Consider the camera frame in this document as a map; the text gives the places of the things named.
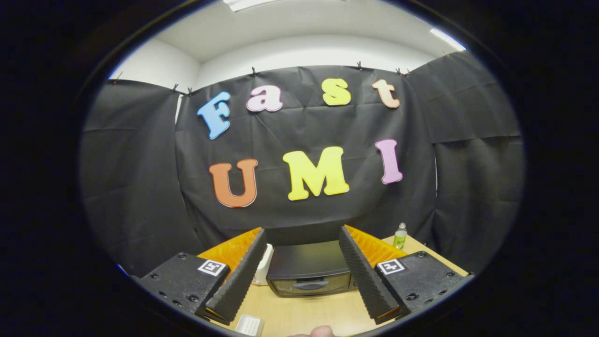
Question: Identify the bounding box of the white rectangular tray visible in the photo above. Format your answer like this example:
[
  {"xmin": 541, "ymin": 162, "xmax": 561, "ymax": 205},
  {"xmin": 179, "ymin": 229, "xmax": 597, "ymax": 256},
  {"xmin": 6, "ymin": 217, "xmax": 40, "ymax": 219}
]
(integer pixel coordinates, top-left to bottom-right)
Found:
[{"xmin": 234, "ymin": 315, "xmax": 265, "ymax": 337}]

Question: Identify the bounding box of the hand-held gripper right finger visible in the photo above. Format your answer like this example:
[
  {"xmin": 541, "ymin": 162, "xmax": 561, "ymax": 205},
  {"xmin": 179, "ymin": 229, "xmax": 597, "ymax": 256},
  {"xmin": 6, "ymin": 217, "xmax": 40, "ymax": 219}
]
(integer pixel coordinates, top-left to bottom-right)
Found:
[{"xmin": 338, "ymin": 225, "xmax": 474, "ymax": 325}]

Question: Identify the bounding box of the small ceiling light panel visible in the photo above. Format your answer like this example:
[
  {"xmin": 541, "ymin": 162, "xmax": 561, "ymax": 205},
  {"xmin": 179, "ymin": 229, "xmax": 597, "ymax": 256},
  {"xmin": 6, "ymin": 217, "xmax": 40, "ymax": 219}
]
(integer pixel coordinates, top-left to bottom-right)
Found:
[{"xmin": 430, "ymin": 27, "xmax": 467, "ymax": 52}]

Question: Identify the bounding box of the black toaster oven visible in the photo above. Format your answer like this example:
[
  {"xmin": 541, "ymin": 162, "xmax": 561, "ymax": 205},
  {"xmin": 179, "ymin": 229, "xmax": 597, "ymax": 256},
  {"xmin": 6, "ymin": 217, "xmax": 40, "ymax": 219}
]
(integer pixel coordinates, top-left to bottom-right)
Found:
[{"xmin": 266, "ymin": 240, "xmax": 358, "ymax": 298}]

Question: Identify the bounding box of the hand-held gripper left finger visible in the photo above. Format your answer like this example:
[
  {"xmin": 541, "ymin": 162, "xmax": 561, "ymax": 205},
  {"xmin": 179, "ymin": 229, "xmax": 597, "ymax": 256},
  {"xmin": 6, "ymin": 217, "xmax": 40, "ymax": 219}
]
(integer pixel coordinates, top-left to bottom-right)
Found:
[{"xmin": 139, "ymin": 228, "xmax": 267, "ymax": 326}]

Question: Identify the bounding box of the white bread toaster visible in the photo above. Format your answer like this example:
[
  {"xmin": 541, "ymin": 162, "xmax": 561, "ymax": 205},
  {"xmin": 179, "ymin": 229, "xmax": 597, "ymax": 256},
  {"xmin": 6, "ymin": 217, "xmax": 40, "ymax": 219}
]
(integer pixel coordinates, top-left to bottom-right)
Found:
[{"xmin": 252, "ymin": 243, "xmax": 274, "ymax": 286}]

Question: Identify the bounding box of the black backdrop cloth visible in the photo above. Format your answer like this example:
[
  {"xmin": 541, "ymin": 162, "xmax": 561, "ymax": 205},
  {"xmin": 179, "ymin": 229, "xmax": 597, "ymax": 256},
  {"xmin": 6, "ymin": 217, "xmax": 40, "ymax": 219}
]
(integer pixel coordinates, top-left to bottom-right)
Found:
[{"xmin": 80, "ymin": 49, "xmax": 526, "ymax": 277}]

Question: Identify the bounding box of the green label plastic bottle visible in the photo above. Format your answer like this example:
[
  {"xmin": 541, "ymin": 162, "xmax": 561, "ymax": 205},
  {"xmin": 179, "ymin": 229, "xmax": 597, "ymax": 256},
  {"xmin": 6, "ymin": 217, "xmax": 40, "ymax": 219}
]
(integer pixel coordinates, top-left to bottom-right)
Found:
[{"xmin": 393, "ymin": 222, "xmax": 408, "ymax": 250}]

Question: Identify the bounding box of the long ceiling light panel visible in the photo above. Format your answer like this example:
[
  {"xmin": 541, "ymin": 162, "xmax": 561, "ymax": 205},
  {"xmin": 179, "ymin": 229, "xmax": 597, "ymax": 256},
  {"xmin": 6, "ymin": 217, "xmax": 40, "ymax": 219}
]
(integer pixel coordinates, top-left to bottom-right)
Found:
[{"xmin": 224, "ymin": 0, "xmax": 281, "ymax": 12}]

